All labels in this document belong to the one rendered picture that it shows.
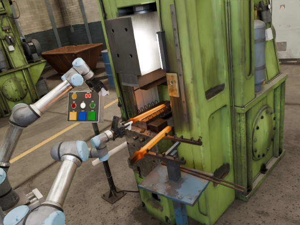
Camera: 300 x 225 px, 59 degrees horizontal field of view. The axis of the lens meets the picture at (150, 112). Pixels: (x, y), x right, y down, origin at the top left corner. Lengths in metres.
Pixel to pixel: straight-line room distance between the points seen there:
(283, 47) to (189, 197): 5.69
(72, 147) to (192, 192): 0.74
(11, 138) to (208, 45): 1.46
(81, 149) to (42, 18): 9.96
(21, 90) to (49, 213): 5.56
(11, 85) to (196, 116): 5.33
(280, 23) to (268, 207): 4.92
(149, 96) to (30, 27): 8.90
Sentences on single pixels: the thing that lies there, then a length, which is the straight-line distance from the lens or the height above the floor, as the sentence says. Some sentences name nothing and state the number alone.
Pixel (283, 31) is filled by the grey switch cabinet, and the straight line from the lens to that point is 6.88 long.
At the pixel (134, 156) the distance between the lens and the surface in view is 1.51.
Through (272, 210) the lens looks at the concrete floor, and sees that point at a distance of 2.68.
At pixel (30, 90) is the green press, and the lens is 6.84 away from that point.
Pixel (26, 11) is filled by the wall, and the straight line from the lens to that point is 10.99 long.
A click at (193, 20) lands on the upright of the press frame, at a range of 1.73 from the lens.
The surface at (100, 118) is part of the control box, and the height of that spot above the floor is 0.98.
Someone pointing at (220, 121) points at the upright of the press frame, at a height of 0.85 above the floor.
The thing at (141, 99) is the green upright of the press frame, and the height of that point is 1.06.
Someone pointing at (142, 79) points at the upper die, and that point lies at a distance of 1.95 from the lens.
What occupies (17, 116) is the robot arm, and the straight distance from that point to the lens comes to 1.76.
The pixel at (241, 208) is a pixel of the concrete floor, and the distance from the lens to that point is 2.65.
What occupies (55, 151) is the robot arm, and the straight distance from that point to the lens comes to 1.58.
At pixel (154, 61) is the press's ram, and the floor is 1.43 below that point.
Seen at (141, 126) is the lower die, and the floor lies 0.94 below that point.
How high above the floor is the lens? 1.84
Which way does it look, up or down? 23 degrees down
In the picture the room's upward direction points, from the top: 10 degrees counter-clockwise
